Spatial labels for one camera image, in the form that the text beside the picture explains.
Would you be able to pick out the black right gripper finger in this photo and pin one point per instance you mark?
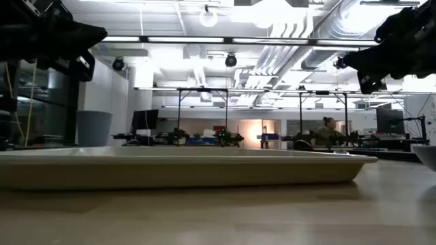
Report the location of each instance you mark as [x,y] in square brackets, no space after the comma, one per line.
[368,60]

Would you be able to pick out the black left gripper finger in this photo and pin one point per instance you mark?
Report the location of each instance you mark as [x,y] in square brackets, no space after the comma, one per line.
[90,35]

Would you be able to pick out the blue round plate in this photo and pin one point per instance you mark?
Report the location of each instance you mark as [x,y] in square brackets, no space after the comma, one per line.
[427,154]

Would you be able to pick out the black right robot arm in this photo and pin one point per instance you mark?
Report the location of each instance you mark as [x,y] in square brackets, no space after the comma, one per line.
[430,13]

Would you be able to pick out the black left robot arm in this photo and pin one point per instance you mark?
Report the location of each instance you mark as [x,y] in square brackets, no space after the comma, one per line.
[13,20]

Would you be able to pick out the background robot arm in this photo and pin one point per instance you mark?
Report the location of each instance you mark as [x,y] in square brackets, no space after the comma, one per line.
[227,136]

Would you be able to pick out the beige plastic tray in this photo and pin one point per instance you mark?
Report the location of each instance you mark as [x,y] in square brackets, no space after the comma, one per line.
[170,173]

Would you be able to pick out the black ceiling spotlight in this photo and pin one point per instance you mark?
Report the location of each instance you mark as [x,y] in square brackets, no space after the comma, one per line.
[118,64]
[340,63]
[231,60]

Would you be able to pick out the black computer monitor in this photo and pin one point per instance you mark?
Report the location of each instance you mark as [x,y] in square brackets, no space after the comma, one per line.
[390,120]
[145,119]

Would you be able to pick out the person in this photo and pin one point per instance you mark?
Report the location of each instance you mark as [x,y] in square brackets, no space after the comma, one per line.
[327,134]

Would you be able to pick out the grey trash bin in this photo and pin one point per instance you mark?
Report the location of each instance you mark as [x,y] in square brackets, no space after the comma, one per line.
[93,129]

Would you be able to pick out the long ceiling light strip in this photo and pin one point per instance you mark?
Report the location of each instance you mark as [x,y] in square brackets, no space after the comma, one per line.
[204,39]

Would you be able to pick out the silver ventilation duct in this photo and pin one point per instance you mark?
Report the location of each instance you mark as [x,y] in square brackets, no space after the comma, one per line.
[327,51]

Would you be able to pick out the black workstation frame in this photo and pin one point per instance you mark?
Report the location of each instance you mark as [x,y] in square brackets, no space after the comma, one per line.
[179,115]
[300,119]

